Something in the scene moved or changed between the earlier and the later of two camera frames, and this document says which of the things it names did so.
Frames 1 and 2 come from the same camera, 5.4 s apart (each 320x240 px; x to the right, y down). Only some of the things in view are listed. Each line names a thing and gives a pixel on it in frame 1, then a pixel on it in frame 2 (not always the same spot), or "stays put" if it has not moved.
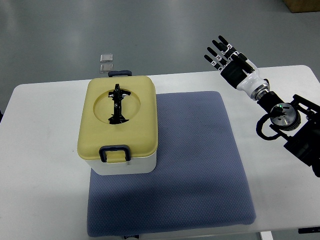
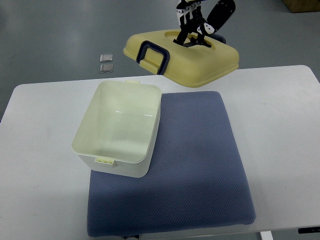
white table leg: [266, 235] stays put
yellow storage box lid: [140, 133] → [191, 66]
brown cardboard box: [303, 6] stays put
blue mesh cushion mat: [201, 181] stays put
